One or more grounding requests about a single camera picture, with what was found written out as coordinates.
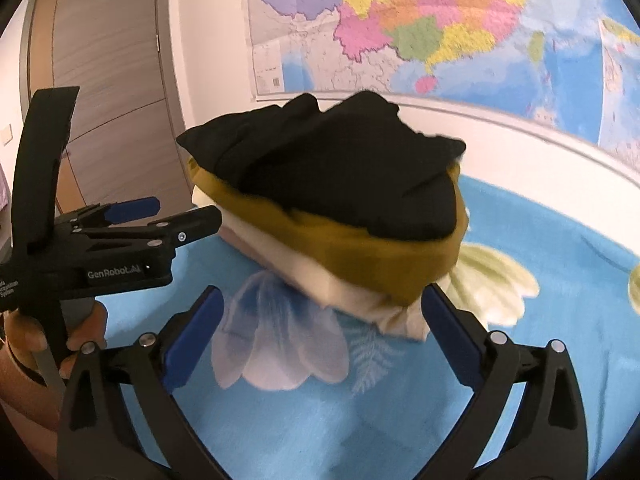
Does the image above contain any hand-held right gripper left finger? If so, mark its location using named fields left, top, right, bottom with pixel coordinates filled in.
left=57, top=285, right=226, bottom=480

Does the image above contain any mustard garment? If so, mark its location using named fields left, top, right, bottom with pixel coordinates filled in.
left=187, top=157, right=464, bottom=307

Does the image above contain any person's left hand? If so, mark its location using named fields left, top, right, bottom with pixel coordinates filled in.
left=2, top=302, right=109, bottom=381

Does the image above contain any person's left forearm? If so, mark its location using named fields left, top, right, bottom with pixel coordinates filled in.
left=0, top=342, right=68, bottom=463

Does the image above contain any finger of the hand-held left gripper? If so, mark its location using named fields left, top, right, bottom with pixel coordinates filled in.
left=62, top=196, right=162, bottom=228
left=75, top=205, right=223, bottom=256

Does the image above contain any colourful wall map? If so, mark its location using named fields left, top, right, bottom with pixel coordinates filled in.
left=245, top=0, right=640, bottom=171

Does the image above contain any cream garment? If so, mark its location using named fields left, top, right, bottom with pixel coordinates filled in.
left=192, top=185, right=472, bottom=344

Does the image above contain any wooden door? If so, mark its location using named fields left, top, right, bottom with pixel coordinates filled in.
left=20, top=0, right=197, bottom=216

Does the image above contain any blue floral blanket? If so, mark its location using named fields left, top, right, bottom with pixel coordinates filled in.
left=95, top=175, right=640, bottom=480

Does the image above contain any black coat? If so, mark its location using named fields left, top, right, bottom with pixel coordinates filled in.
left=176, top=90, right=467, bottom=244

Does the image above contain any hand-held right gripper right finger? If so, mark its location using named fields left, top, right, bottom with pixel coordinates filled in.
left=421, top=282, right=591, bottom=480

